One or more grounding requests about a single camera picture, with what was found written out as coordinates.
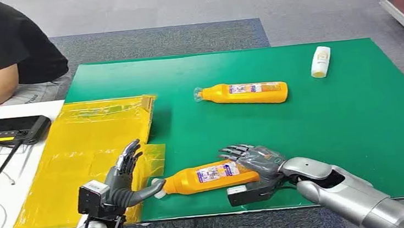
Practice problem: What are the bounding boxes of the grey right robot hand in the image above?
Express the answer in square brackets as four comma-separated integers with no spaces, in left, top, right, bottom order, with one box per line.
[218,140,298,201]

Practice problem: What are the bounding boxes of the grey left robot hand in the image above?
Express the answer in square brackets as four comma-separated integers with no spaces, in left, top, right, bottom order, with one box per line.
[96,137,169,220]

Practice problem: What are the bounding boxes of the orange bottle with clear cap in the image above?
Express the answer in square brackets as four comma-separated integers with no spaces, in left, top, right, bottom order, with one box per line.
[192,78,290,111]
[151,158,262,200]

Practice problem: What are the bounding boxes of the small white bottle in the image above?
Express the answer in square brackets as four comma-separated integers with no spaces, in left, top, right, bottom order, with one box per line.
[308,45,333,80]

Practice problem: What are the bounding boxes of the yellow plastic-wrapped flat box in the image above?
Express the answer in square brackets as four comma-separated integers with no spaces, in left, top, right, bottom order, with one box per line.
[1,93,173,228]

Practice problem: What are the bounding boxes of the green table mat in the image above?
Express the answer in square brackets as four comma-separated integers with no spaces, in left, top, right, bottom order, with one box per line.
[62,35,404,228]

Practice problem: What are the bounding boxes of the black controller antenna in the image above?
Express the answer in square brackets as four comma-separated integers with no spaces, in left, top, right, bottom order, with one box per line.
[0,140,27,176]

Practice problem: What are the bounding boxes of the black remote controller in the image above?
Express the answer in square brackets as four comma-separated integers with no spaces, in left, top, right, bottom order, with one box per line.
[0,114,53,148]

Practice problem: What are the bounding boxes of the person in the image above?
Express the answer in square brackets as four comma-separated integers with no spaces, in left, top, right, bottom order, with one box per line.
[0,0,73,107]

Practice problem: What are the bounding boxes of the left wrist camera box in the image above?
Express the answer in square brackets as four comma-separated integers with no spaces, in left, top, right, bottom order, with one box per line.
[76,179,112,217]

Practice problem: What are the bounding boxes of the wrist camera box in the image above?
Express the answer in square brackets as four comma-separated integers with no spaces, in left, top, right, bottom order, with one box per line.
[76,179,112,217]
[226,182,270,208]

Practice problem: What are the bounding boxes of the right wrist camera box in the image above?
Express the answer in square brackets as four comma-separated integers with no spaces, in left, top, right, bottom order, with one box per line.
[226,182,270,208]

